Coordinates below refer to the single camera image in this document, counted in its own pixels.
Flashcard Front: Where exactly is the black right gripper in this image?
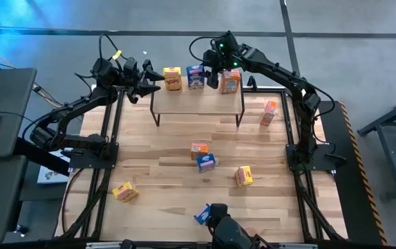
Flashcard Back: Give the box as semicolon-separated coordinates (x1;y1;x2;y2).
202;49;223;90

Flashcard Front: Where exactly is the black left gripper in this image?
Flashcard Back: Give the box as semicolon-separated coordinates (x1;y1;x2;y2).
120;57;166;104

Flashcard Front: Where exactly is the blue Frosted Flakes cereal box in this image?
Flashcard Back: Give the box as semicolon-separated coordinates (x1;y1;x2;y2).
196;153;217;173
186;64;206;91
193;203;212;225

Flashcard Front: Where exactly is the orange Mini-Wheats cereal box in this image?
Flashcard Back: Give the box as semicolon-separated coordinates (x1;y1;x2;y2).
219;68;242;95
259;100;278;127
189;142;209;160

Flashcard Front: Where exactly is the yellow Corn Pops cereal box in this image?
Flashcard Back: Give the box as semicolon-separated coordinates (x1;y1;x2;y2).
111;181;140;203
234;165;254;189
162;66;183;92

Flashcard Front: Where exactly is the black diagonal support beam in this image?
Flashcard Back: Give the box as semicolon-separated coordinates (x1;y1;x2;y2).
12;136;70;177

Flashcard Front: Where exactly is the white printed box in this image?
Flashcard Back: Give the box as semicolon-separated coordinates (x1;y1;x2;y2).
37;150;71;185

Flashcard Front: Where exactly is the black hazard-striped floor mat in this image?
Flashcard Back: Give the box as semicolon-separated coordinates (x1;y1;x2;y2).
317;100;389;246

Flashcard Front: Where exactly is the black caster wheel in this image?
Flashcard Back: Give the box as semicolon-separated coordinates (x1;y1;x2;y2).
14;224;30;238

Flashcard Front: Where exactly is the wooden shelf black metal frame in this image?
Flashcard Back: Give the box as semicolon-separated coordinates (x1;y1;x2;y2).
150;71;246;128

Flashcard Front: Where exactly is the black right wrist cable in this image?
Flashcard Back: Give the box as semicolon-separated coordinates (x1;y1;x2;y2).
189;34;219;65

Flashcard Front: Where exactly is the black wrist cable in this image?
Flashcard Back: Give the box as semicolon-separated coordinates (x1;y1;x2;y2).
97;33;129;75
189;34;219;65

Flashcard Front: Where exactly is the black aluminium table frame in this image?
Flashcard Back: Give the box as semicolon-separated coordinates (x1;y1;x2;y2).
55;84;349;243

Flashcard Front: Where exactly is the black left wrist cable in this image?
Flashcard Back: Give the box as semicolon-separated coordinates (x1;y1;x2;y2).
97;33;129;75

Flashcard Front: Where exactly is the orange and black cable bundle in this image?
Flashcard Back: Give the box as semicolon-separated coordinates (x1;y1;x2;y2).
0;37;85;118

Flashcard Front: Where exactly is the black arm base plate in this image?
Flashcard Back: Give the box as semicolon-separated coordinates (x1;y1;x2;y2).
285;143;337;172
68;142;120;170

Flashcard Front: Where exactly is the black keyboard cable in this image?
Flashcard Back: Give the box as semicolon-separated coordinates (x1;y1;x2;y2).
0;110;35;122

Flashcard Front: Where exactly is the silver metal bracket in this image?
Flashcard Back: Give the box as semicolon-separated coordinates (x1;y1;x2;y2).
279;243;319;249
85;241;126;249

